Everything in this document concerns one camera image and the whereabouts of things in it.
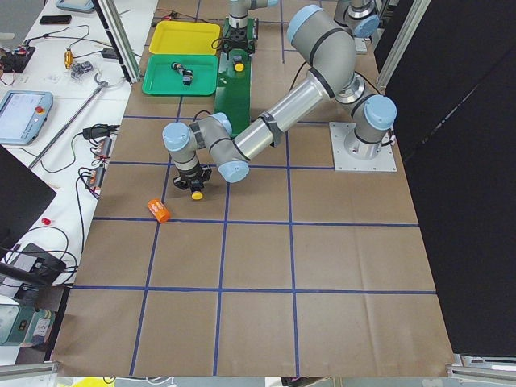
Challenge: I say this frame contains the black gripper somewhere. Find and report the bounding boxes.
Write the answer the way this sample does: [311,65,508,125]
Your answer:
[173,164,212,193]
[220,27,256,55]

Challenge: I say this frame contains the yellow push button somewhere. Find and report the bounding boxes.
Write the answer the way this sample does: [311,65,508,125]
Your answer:
[231,55,245,73]
[190,185,204,201]

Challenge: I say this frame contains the green push button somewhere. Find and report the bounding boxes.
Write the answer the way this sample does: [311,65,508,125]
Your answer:
[171,62,185,75]
[182,69,194,85]

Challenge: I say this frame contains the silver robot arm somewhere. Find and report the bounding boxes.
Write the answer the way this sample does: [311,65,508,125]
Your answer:
[162,1,397,194]
[212,1,380,55]

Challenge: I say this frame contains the green conveyor belt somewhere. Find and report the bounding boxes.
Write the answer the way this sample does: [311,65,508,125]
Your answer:
[213,16,259,128]

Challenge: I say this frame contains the yellow plastic tray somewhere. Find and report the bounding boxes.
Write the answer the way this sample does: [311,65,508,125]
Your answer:
[148,21,221,55]

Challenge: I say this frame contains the green plastic tray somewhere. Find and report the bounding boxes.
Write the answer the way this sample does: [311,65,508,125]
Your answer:
[142,54,218,96]

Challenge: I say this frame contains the black power adapter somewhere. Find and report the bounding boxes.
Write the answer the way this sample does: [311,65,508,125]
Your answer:
[101,48,118,59]

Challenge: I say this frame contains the left teach pendant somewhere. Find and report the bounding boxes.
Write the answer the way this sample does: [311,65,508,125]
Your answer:
[1,90,53,145]

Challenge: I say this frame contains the black smartphone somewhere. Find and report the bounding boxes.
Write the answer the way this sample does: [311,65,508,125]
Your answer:
[39,15,72,25]

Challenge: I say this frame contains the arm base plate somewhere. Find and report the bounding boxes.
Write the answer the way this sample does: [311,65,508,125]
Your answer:
[329,122,397,173]
[354,37,368,55]

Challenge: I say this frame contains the aluminium frame post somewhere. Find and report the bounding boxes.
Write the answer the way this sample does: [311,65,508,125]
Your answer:
[92,0,140,84]

